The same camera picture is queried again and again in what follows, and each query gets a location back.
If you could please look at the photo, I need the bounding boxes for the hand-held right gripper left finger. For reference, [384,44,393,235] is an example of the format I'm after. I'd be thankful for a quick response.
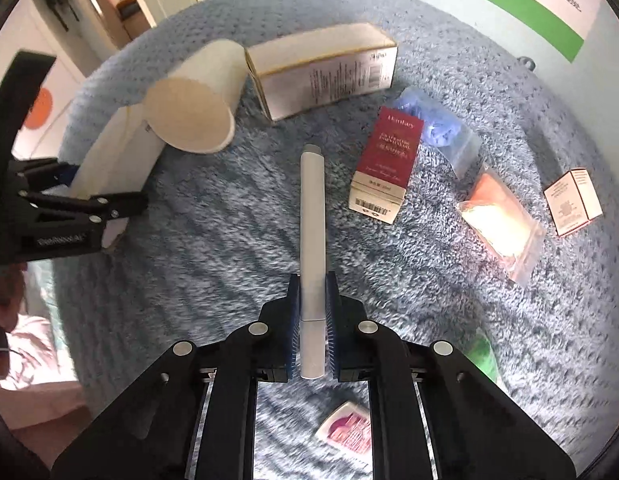
[52,274,301,480]

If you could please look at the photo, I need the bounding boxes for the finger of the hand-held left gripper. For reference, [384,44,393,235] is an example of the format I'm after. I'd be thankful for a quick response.
[19,189,150,225]
[12,158,79,187]

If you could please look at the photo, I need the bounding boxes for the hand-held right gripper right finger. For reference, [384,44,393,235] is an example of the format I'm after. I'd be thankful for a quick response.
[327,272,576,480]

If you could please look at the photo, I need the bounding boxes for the long white carton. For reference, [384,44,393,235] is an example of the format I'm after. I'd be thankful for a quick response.
[69,105,165,251]

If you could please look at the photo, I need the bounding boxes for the white pen-shaped tube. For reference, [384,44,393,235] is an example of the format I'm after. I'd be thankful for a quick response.
[298,144,328,380]

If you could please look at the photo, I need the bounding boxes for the clear bag of blue gloves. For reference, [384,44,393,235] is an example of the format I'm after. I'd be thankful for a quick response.
[392,86,483,180]

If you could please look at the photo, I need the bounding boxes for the small white red-edged box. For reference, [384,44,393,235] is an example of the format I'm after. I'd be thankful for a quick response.
[543,167,604,237]

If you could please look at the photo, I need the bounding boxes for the person's left hand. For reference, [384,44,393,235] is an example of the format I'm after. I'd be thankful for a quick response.
[0,262,29,333]

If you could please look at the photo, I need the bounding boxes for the light teal printed sheet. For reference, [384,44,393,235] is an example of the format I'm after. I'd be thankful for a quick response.
[26,255,59,322]

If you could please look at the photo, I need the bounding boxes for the orange guitar sticker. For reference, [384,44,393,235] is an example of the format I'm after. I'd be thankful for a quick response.
[24,85,55,131]

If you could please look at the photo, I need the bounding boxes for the white wardrobe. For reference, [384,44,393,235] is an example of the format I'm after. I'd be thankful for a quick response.
[0,0,117,161]

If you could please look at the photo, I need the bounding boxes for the pink and white packet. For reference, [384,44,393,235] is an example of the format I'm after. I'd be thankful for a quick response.
[314,400,373,462]

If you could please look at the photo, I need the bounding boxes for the white paper cup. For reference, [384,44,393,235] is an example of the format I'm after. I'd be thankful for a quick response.
[142,40,247,155]

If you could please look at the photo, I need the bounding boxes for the person's pink clothing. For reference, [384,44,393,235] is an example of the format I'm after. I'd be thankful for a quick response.
[0,310,97,433]

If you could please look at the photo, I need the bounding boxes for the green plastic wrapper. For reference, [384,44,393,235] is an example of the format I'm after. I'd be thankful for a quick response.
[462,327,500,386]

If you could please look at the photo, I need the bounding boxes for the red cosmetics box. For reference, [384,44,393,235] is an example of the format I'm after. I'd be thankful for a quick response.
[348,106,428,225]

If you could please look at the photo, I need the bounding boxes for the clear bag with orange contents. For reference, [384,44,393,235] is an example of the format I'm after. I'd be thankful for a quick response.
[457,162,547,287]

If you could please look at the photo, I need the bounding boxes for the white box with gold edges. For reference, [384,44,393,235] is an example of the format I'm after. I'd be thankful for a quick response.
[244,22,398,122]

